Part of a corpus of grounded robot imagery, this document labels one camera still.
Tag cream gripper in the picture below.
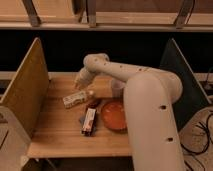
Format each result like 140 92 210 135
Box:
75 68 94 90

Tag white plastic bottle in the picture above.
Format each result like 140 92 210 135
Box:
63 90 94 108

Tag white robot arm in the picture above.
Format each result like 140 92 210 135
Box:
75 53 186 171

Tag orange ceramic bowl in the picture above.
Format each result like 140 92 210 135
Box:
101 100 127 131

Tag dark red small object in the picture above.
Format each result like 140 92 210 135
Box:
86 98 101 108

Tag translucent plastic cup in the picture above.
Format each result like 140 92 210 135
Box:
111 79 125 98

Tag white red snack box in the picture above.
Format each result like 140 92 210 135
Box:
82 108 96 135

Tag dark blue packet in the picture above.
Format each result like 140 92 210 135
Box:
79 116 96 136

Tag left wooden side panel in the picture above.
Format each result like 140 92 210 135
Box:
0 38 49 141

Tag wooden back shelf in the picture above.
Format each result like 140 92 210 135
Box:
0 0 213 32

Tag right dark side panel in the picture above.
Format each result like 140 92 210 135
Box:
159 38 211 131

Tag black floor cables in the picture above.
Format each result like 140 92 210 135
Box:
179 111 213 171

